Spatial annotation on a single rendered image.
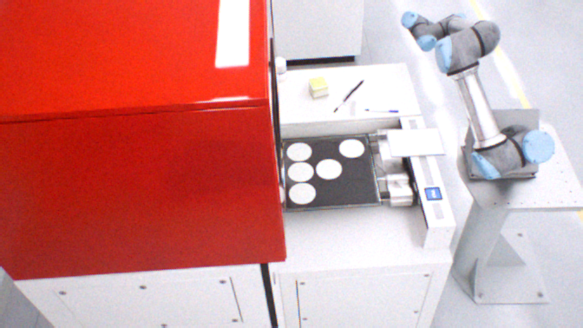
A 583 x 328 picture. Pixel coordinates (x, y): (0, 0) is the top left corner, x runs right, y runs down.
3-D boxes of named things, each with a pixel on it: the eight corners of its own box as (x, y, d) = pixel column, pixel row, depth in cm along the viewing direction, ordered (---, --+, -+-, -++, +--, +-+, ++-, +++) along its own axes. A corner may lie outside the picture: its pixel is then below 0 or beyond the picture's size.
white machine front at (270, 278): (271, 327, 171) (260, 265, 141) (268, 147, 225) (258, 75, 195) (281, 327, 171) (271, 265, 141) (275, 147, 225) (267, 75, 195)
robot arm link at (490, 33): (510, 15, 174) (457, 6, 220) (479, 28, 175) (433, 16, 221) (518, 47, 178) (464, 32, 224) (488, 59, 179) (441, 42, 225)
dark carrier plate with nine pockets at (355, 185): (286, 208, 194) (286, 207, 193) (283, 142, 216) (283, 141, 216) (377, 202, 193) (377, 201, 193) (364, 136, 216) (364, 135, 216)
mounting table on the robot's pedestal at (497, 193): (542, 144, 236) (552, 124, 226) (578, 226, 207) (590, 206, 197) (442, 147, 238) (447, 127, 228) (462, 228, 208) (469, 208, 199)
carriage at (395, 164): (390, 206, 197) (391, 202, 195) (376, 138, 221) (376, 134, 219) (411, 206, 197) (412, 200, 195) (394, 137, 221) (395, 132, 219)
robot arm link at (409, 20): (403, 31, 221) (396, 18, 226) (419, 39, 228) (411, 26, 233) (417, 17, 217) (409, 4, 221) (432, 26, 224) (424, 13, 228)
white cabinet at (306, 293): (290, 360, 246) (278, 275, 184) (283, 199, 309) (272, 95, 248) (424, 351, 245) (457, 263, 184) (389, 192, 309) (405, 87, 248)
